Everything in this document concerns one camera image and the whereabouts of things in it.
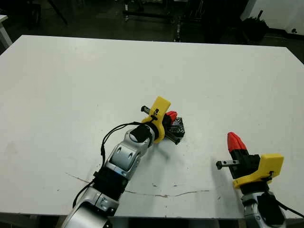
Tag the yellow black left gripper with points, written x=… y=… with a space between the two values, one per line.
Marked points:
x=160 y=107

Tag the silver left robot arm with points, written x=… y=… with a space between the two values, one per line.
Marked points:
x=123 y=154

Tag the grey metal stand post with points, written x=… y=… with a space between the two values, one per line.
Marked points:
x=178 y=29

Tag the black slanted stand leg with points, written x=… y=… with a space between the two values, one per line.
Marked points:
x=59 y=13

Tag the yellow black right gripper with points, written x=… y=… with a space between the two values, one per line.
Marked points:
x=270 y=166

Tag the black wheeled cart frame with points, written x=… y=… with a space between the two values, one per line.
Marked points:
x=147 y=13

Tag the white side desk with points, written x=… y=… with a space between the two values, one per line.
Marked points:
x=4 y=31

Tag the black box lid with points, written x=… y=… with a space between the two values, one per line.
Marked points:
x=179 y=127

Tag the small black wall fixture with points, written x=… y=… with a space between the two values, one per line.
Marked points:
x=294 y=30

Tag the black bundle by wall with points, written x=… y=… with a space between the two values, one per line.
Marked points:
x=256 y=26

